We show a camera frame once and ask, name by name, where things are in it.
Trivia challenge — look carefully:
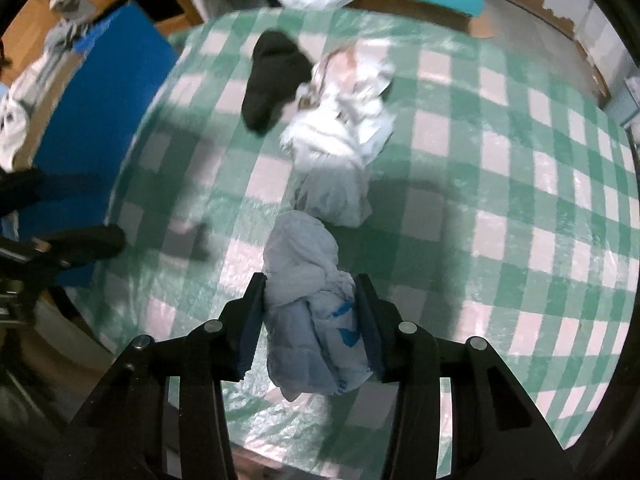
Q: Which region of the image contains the white towel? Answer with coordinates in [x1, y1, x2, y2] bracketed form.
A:
[0, 60, 46, 168]

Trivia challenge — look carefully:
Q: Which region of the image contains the blue cardboard shoe box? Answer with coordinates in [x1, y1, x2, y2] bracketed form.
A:
[15, 0, 181, 288]

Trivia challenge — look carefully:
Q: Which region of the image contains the patterned white cloth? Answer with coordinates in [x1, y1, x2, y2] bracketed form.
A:
[300, 47, 397, 161]

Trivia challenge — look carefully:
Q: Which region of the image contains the grey clothes pile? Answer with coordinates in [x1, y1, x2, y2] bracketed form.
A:
[42, 0, 101, 56]

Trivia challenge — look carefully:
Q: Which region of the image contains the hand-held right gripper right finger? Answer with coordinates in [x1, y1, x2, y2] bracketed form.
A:
[352, 274, 576, 480]

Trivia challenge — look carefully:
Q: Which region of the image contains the pale grey cloth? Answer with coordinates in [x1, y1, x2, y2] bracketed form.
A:
[279, 100, 373, 228]

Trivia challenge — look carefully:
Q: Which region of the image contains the green white checkered tablecloth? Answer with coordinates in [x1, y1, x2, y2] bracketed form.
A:
[92, 7, 640, 476]

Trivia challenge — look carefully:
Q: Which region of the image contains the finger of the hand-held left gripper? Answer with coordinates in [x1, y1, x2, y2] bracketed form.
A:
[35, 224, 127, 271]
[0, 167, 45, 216]

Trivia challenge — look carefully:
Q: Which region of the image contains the light blue white cloth bundle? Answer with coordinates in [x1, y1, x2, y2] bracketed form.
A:
[262, 210, 375, 403]

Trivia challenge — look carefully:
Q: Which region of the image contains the black sock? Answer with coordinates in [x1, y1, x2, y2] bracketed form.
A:
[241, 30, 315, 136]

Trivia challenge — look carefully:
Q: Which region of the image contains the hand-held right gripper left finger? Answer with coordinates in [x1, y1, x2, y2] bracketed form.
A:
[55, 272, 268, 480]

